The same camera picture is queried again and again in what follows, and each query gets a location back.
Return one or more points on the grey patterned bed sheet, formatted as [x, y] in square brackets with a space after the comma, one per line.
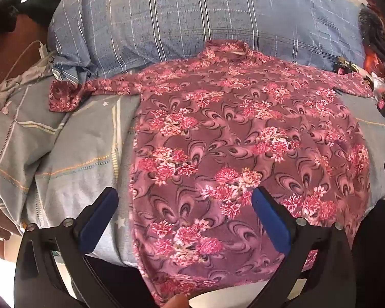
[83, 141]

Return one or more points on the crumpled grey pink cloth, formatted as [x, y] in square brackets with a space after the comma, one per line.
[6, 89]

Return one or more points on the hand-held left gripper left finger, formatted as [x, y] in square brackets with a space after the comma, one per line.
[99, 218]

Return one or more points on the orange red cloth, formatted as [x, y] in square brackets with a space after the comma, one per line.
[370, 60]

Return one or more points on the dark furry cloth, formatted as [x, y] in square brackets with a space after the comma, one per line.
[372, 29]

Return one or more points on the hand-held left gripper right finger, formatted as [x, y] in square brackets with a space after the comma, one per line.
[272, 224]

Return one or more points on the pink floral shirt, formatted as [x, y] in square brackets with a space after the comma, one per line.
[227, 134]

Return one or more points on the black cloth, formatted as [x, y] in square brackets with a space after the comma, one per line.
[6, 9]

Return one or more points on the person's dark trousers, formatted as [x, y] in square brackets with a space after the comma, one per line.
[372, 247]

